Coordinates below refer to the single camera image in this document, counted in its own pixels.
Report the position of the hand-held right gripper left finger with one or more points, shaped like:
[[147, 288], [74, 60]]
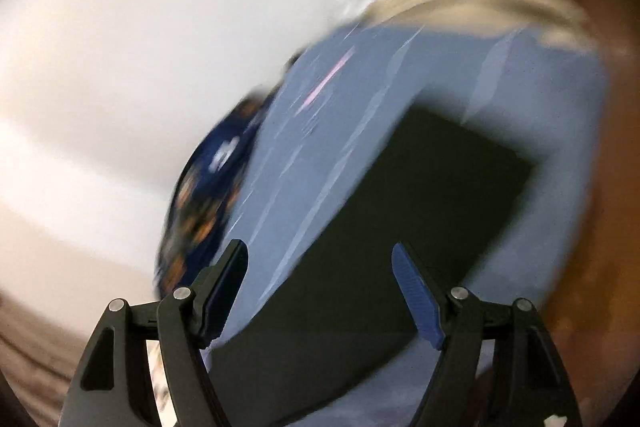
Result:
[[231, 287]]

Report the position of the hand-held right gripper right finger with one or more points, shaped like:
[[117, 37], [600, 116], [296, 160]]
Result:
[[417, 302]]

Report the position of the black pants with brown lining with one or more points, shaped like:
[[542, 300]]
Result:
[[375, 232]]

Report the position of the navy floral pillow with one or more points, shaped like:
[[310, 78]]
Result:
[[210, 197]]

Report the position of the beige patterned curtain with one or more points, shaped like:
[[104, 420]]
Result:
[[25, 347]]

